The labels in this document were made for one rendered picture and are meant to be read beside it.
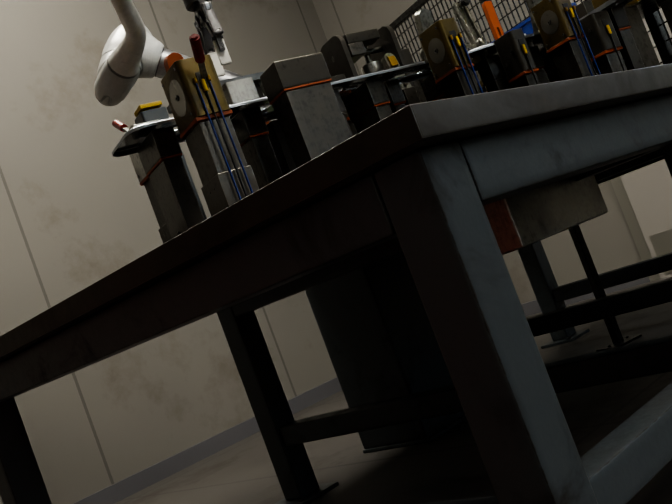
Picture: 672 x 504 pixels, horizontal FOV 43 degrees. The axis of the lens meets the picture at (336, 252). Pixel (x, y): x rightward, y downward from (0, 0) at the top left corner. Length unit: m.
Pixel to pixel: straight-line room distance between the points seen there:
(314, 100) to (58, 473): 2.68
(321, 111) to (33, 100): 2.90
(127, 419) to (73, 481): 0.39
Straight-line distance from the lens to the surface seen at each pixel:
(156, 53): 2.93
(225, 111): 1.67
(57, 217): 4.35
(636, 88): 1.38
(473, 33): 2.60
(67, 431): 4.14
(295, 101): 1.78
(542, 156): 1.16
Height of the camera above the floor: 0.54
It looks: 3 degrees up
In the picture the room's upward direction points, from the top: 21 degrees counter-clockwise
